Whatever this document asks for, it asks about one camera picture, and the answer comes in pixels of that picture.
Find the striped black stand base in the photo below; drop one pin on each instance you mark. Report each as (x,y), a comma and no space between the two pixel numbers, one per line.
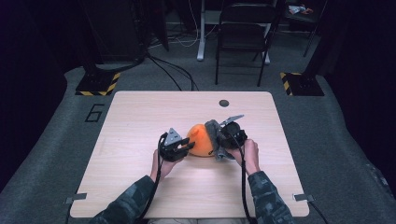
(96,84)
(303,84)

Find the black cabinet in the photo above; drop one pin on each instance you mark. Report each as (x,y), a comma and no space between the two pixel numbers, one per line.
(116,31)

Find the black folding chair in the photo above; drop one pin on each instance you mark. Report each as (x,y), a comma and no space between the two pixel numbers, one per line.
(244,37)

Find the grey fuzzy cloth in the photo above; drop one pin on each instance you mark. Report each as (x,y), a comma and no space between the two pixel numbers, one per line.
(214,133)

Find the person's right hand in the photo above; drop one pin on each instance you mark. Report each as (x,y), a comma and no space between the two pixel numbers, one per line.
(249,157)

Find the person's left hand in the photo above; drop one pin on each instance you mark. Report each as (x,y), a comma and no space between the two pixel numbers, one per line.
(163,168)

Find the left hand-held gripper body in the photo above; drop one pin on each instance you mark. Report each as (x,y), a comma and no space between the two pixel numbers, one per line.
(171,149)

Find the white desk leg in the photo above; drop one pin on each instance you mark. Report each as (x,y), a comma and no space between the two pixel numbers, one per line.
(201,37)

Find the dark chair with clutter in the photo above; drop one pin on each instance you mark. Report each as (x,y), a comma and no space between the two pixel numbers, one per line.
(306,21)

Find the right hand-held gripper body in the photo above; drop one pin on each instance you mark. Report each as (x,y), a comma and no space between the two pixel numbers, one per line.
(233,135)

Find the white and orange clutter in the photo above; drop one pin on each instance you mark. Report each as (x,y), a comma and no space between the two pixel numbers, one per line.
(299,10)

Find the grey round table grommet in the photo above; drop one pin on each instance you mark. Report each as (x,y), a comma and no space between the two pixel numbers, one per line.
(223,103)

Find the grey tape strip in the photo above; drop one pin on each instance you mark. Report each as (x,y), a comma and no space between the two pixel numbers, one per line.
(303,197)
(76,198)

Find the orange plush toy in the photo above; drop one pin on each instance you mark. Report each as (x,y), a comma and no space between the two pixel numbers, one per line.
(200,140)

